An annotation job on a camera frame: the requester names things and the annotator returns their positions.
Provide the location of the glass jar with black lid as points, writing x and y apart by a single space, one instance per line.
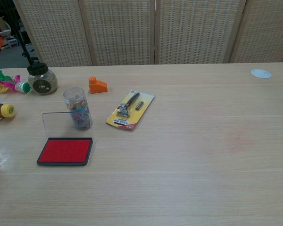
42 82

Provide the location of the razor in yellow blister pack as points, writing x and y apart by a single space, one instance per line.
129 110

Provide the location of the wood rattan folding screen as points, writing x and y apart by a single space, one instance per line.
122 30

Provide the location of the orange plastic stamp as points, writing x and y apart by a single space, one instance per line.
97 87

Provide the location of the colourful feather shuttlecock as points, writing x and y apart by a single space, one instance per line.
22 86

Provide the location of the drink bottle with yellow cap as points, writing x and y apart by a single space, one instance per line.
0 111

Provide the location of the clear tube jar with snacks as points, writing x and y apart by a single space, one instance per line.
76 101

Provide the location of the red ink pad clear lid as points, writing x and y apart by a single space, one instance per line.
66 150

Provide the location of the black tripod stand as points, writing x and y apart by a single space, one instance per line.
26 50

